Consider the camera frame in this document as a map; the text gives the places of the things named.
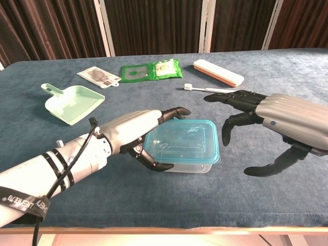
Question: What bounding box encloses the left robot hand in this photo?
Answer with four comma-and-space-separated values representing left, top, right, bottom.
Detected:
98, 106, 192, 172

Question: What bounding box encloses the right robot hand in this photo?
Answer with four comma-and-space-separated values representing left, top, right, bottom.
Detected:
203, 89, 328, 177

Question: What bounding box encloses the blue transparent plastic container lid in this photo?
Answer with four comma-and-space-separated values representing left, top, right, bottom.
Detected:
142, 119, 221, 165

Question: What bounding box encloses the clear plastic container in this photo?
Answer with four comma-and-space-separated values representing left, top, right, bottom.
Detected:
145, 125, 214, 174

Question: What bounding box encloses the green plastic packet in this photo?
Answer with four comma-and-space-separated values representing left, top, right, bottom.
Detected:
120, 58, 183, 84

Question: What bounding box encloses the mint green plastic dustpan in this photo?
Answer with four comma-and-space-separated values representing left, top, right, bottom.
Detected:
40, 83, 106, 126

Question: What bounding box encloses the white printed hanging packet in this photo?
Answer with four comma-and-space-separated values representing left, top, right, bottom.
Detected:
76, 66, 122, 89

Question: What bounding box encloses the blue felt table cover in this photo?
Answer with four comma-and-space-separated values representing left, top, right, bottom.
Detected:
0, 47, 328, 229

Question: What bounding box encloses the white toothbrush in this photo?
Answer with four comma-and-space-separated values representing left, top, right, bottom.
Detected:
183, 83, 238, 94

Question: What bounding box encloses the white toothbrush case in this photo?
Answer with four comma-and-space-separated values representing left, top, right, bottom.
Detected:
193, 59, 244, 88

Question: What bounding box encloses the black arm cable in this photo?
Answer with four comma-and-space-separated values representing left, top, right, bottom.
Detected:
32, 117, 99, 246

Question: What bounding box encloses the black printed strap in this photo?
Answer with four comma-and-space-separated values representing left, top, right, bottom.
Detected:
0, 186, 52, 221

